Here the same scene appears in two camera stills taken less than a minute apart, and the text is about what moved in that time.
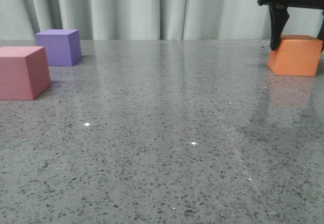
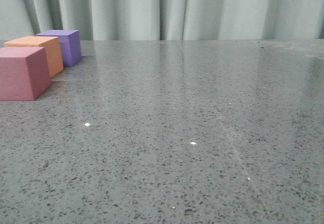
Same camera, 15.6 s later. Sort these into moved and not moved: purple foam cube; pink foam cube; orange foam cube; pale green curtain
Moved: orange foam cube
Not moved: purple foam cube; pale green curtain; pink foam cube
